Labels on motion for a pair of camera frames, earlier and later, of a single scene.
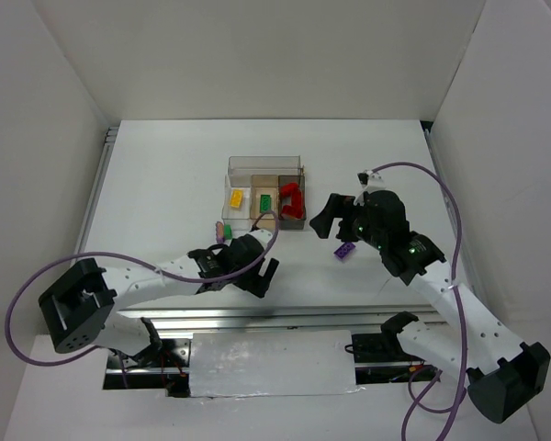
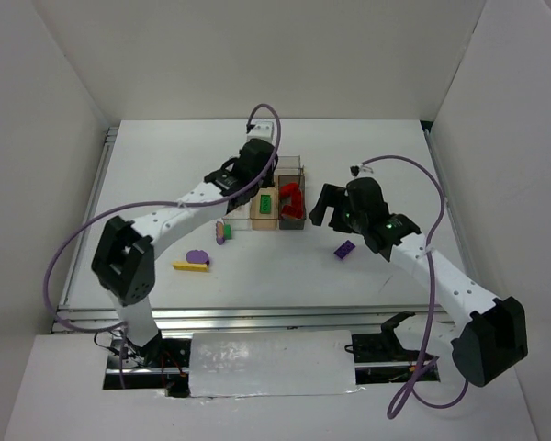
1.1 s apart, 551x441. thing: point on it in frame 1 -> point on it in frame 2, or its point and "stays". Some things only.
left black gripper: [253, 277] -> [266, 172]
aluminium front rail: [344, 319] stays
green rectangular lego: [264, 203] stays
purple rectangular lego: [344, 251] stays
